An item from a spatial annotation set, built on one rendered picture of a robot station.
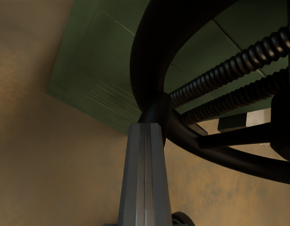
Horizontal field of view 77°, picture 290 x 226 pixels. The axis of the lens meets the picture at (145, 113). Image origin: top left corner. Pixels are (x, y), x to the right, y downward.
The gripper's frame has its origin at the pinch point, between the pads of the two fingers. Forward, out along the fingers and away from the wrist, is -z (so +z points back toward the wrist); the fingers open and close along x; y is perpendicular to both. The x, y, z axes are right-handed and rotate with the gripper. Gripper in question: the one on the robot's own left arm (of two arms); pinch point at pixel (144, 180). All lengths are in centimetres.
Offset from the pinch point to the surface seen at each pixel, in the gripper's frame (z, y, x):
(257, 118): -30.3, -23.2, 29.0
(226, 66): -12.9, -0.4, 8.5
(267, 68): -24.3, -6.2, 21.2
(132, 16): -29.6, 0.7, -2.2
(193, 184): -53, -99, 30
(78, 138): -50, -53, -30
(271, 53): -10.6, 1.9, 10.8
